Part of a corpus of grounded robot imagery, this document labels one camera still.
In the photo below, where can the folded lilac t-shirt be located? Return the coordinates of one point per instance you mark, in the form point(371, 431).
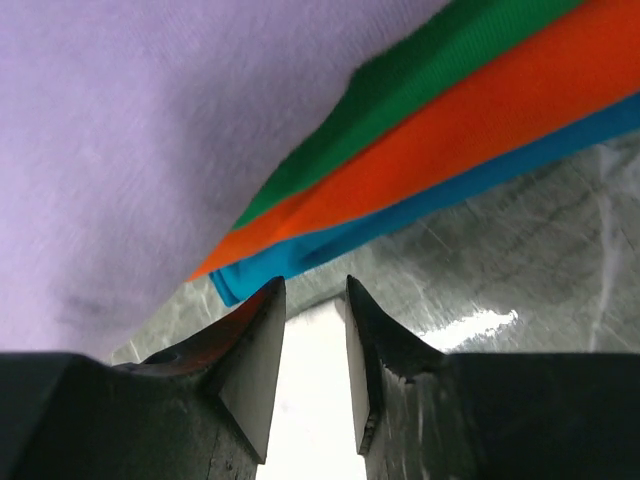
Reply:
point(135, 133)

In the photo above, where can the white printed t-shirt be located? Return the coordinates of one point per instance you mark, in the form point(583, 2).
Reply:
point(312, 432)

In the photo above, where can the folded orange t-shirt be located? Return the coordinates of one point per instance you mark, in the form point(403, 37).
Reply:
point(581, 64)

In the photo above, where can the folded teal t-shirt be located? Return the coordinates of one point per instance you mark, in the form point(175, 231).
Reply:
point(238, 281)

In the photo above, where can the folded green t-shirt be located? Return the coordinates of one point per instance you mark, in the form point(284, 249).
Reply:
point(457, 41)

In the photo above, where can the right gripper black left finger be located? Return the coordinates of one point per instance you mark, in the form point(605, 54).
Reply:
point(200, 409)

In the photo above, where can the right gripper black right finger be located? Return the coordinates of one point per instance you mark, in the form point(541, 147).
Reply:
point(423, 414)

